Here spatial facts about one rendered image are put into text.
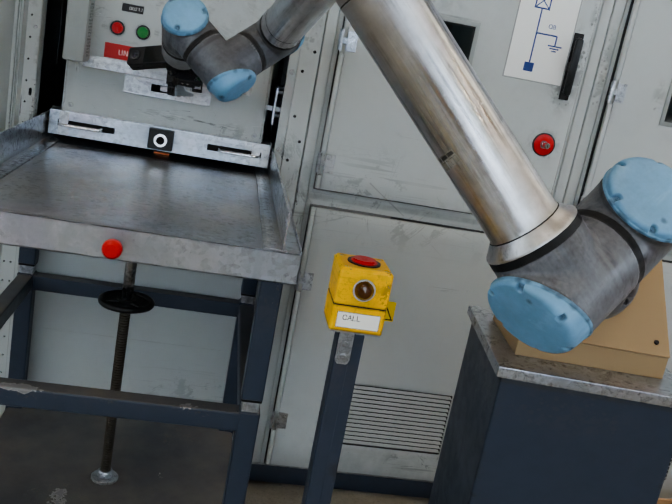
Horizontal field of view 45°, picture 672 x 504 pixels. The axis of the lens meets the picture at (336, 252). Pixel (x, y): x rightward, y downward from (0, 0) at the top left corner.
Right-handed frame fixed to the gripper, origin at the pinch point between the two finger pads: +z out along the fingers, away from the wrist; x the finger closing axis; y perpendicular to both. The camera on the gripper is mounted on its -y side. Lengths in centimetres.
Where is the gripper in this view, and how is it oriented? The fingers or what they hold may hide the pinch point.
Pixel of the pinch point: (172, 89)
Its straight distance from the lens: 200.1
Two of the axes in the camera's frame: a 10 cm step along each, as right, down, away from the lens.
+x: 1.0, -9.6, 2.6
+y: 9.7, 1.5, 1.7
